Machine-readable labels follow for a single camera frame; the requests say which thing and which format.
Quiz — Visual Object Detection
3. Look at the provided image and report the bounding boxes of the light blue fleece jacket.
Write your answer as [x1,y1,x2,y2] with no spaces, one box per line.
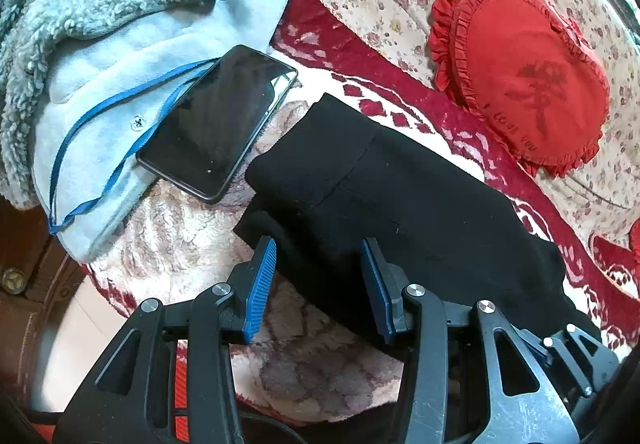
[0,0,301,266]

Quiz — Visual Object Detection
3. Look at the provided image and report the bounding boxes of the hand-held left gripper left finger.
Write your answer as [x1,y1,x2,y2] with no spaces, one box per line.
[52,236,277,444]

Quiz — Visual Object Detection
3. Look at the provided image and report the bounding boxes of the brown wooden bed frame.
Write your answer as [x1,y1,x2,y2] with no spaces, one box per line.
[0,194,87,425]

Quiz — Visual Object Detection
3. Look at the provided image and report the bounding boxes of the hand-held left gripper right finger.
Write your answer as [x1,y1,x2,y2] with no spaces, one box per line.
[361,238,581,444]

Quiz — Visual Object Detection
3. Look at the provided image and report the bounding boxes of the blue lanyard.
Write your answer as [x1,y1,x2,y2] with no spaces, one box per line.
[48,56,226,235]

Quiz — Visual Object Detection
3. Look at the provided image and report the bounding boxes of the black pants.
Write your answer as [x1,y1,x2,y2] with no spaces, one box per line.
[232,93,603,352]

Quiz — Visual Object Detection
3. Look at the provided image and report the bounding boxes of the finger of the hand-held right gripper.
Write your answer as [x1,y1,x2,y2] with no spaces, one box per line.
[520,325,621,398]

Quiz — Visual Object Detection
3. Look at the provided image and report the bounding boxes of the black smartphone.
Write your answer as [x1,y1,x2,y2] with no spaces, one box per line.
[136,44,299,204]

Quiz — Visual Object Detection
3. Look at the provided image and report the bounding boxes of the red heart-shaped pillow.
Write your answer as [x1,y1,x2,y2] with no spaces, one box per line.
[427,0,612,179]

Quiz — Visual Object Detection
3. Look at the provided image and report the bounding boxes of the red and white plush blanket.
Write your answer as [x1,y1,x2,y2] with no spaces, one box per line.
[50,0,640,425]

